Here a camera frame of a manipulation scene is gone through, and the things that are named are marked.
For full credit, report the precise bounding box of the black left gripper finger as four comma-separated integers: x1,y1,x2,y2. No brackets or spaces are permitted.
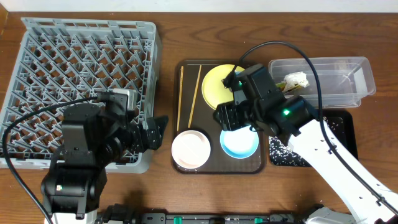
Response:
146,126,162,150
146,115,169,133

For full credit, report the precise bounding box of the light blue bowl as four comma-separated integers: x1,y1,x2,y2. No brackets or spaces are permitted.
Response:
220,126,259,159

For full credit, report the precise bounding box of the pink white bowl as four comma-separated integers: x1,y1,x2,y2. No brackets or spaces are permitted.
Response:
171,130,211,169

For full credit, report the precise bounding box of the colourful snack wrapper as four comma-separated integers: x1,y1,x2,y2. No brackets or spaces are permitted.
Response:
276,82,301,94

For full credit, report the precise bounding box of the cooked rice pile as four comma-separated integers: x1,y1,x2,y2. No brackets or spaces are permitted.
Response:
269,117,346,167

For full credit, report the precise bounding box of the white tissue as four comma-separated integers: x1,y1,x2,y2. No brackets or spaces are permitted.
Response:
284,72,309,91

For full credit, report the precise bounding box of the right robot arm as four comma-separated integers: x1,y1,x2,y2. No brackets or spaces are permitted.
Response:
213,64,397,223

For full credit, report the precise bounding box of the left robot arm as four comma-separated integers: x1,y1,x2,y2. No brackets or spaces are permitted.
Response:
41,103,169,220

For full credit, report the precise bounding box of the black waste tray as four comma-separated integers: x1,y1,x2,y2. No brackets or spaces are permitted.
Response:
269,110,358,167

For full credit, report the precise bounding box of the yellow round plate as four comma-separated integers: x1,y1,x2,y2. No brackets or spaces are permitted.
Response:
201,64,234,110

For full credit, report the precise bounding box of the dark brown serving tray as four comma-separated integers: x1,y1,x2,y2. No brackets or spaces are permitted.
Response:
173,59,266,174

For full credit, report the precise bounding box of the right wooden chopstick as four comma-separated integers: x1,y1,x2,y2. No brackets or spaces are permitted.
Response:
188,64,202,129

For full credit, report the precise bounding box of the wooden chopstick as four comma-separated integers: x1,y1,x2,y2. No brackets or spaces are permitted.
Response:
177,65,184,132
188,64,202,129

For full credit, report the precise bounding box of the left wooden chopstick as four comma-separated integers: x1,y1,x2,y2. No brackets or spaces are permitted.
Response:
177,65,184,132

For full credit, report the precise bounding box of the grey plastic dish rack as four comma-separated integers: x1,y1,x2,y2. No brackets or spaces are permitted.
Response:
1,17,162,170

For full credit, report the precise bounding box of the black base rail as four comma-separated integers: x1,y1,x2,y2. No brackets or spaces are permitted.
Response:
96,203,355,224

